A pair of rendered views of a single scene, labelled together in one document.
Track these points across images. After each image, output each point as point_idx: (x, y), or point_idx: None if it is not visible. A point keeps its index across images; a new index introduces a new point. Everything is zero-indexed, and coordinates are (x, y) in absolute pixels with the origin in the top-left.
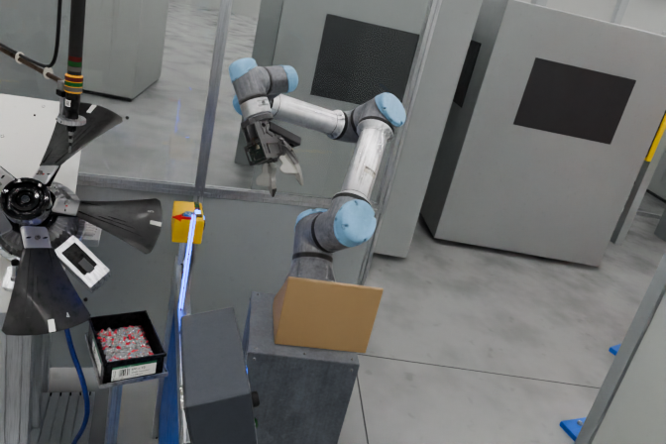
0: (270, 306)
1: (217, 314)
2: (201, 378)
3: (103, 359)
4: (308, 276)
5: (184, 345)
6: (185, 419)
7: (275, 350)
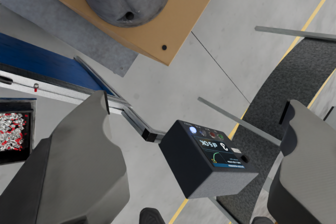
0: None
1: (209, 181)
2: (234, 189)
3: (23, 160)
4: (154, 8)
5: (210, 196)
6: (111, 110)
7: (132, 51)
